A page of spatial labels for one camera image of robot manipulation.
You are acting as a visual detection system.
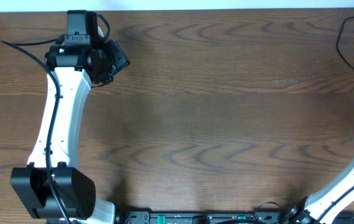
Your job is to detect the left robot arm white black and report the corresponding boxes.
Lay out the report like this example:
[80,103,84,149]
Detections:
[11,10,130,223]

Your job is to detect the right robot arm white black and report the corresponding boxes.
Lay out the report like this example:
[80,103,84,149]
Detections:
[280,159,354,223]

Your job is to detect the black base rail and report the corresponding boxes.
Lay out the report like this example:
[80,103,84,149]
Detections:
[116,210,354,224]

